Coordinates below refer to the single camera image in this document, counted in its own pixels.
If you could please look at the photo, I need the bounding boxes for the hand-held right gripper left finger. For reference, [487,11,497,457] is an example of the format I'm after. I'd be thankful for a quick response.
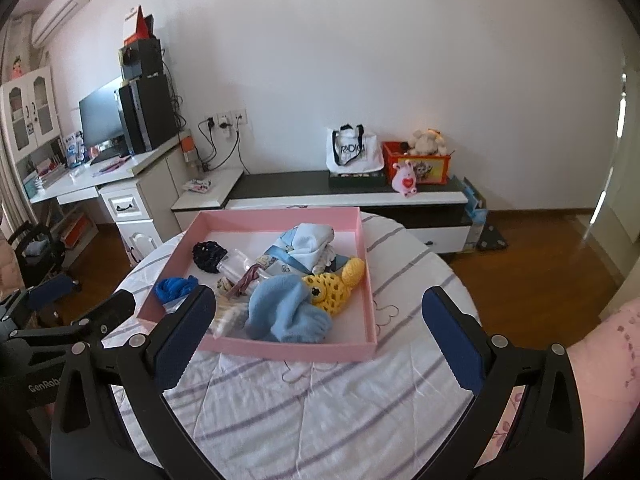
[49,284,218,480]

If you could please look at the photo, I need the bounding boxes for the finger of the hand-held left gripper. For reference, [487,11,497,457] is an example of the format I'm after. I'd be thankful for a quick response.
[0,273,82,322]
[9,290,137,357]

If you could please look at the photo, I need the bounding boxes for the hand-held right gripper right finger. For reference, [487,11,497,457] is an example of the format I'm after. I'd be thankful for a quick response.
[421,286,586,480]

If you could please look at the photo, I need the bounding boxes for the blue knit cloth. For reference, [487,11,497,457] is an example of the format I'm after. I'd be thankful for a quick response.
[154,275,201,308]

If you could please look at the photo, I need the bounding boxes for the navy scrunchie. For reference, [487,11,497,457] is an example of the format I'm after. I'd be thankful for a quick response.
[192,241,228,274]

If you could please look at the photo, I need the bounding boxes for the clear plastic bag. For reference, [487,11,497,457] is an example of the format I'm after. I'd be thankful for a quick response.
[217,249,273,296]

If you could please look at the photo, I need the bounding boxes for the pink shallow box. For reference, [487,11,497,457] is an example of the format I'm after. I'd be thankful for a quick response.
[137,206,378,363]

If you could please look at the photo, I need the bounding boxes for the light blue fleece cloth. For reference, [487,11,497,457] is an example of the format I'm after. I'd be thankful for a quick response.
[243,275,333,343]

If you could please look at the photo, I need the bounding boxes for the printed white blue baby garment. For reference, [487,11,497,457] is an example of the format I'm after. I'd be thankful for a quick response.
[255,223,351,281]

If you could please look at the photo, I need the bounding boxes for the black office chair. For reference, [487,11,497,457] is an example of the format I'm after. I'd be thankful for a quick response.
[7,220,81,291]

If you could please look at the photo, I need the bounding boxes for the beige padded coat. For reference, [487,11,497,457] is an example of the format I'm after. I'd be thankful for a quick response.
[0,232,23,291]

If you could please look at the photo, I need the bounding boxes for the black floor scale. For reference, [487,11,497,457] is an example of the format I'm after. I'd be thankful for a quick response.
[477,225,508,252]

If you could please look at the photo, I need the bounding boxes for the white desk with drawers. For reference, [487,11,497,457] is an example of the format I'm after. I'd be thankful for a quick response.
[29,132,196,266]

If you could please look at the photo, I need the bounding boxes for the stack of books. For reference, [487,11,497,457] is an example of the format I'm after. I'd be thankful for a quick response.
[22,157,68,196]

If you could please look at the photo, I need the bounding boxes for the blue carton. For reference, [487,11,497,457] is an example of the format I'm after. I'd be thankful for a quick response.
[462,176,488,251]

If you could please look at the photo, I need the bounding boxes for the beige curtain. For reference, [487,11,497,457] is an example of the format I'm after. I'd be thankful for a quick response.
[0,20,26,231]

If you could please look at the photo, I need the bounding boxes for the pink pens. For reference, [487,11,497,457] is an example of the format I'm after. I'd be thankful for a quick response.
[92,156,132,175]

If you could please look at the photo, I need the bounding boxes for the blue white package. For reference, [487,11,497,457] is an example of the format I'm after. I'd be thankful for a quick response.
[64,132,87,168]

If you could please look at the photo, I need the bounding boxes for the white corner shelf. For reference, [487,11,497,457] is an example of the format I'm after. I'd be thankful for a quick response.
[171,167,246,233]

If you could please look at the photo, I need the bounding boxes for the pink floral fabric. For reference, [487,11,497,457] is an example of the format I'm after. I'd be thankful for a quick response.
[475,297,640,480]

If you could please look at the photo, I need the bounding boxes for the pink plush toy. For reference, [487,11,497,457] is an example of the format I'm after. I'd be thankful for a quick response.
[391,159,420,197]

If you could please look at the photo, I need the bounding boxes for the white glass-door cabinet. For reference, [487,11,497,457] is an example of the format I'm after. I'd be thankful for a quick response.
[0,65,60,166]

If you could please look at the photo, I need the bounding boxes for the red toy box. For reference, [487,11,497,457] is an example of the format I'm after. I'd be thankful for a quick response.
[382,141,452,186]

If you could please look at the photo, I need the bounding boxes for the black computer monitor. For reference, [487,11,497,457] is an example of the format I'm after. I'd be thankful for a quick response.
[78,77,128,158]

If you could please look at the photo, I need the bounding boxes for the black white TV cabinet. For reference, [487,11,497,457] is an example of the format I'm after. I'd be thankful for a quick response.
[222,170,473,256]

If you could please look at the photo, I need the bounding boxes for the beige plush toy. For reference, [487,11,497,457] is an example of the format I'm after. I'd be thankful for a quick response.
[404,127,448,156]

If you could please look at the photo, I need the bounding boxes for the black computer tower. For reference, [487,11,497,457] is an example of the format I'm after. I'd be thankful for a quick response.
[117,74,180,153]

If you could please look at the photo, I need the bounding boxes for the white tote bag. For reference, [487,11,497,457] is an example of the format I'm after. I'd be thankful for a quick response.
[326,124,385,173]

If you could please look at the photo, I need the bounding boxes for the red white carton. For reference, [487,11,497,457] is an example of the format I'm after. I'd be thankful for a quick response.
[122,5,155,46]

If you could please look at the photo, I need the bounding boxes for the white air conditioner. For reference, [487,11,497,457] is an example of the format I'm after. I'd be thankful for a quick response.
[31,0,93,46]

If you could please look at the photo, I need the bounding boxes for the black power cable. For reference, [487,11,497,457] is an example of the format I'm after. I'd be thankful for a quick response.
[197,120,246,171]

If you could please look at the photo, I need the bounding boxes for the white wall sockets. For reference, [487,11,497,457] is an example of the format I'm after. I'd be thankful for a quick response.
[202,107,248,128]

